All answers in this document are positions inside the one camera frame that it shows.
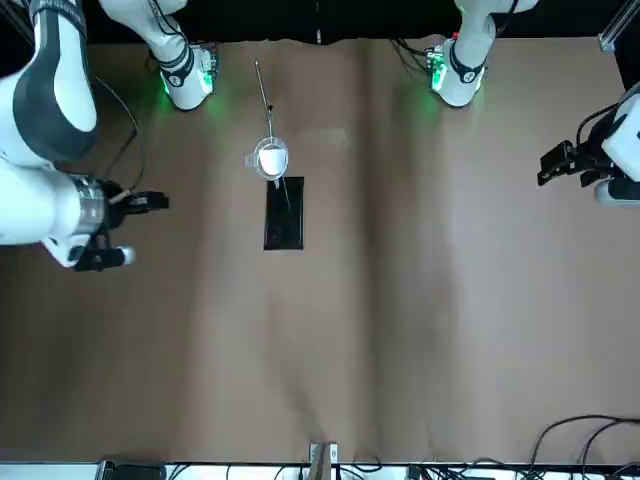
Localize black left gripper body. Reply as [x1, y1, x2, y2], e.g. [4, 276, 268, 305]
[573, 142, 615, 176]

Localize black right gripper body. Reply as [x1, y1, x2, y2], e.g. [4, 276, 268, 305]
[104, 180, 132, 231]

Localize clear glass funnel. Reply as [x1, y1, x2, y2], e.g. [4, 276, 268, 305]
[243, 136, 293, 209]

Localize white filter paper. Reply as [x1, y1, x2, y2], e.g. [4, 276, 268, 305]
[257, 146, 288, 177]

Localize metal device box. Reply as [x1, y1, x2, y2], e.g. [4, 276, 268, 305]
[101, 458, 169, 480]

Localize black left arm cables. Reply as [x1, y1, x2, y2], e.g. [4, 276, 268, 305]
[576, 106, 622, 151]

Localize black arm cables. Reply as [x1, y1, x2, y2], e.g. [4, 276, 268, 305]
[94, 77, 147, 194]
[576, 106, 622, 151]

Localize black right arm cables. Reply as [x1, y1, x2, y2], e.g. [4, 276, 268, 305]
[94, 77, 147, 194]

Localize aluminium frame post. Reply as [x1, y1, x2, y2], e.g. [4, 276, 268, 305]
[598, 0, 640, 54]

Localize ring stand with black base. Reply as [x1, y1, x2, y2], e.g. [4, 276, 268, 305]
[253, 59, 306, 252]

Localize looped black cable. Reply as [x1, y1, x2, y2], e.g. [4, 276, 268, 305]
[528, 413, 640, 475]

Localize aluminium camera post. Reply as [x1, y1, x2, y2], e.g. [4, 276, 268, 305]
[308, 440, 339, 480]

